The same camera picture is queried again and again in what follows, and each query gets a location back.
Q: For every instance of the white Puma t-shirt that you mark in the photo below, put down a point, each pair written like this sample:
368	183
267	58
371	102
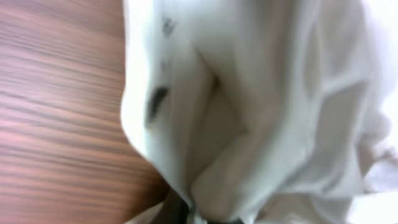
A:
266	111

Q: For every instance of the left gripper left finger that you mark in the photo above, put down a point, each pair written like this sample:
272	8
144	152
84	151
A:
174	210

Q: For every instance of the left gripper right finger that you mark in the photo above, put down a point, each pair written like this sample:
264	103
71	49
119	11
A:
236	221

